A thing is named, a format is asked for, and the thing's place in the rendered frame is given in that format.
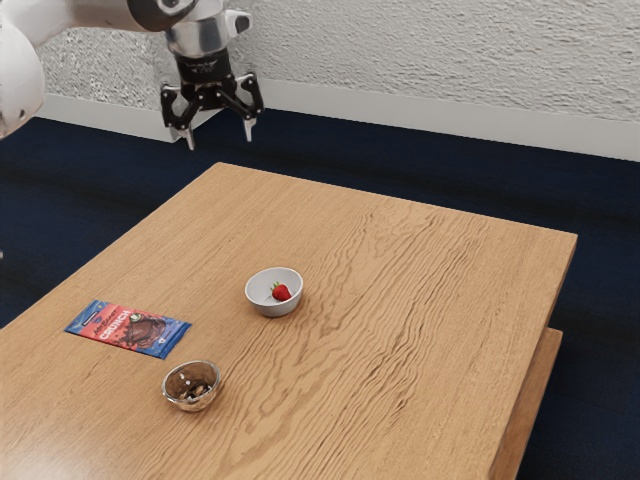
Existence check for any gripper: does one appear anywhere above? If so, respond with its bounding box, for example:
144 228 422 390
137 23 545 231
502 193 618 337
159 50 265 151

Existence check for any red blue snack packet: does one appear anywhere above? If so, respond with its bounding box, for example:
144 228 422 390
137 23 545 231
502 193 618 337
63 299 193 361

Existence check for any clear glass bowl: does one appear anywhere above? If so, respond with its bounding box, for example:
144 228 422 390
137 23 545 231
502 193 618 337
161 359 222 413

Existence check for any white bowl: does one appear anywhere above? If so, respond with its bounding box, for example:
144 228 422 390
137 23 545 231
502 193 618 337
244 267 305 318

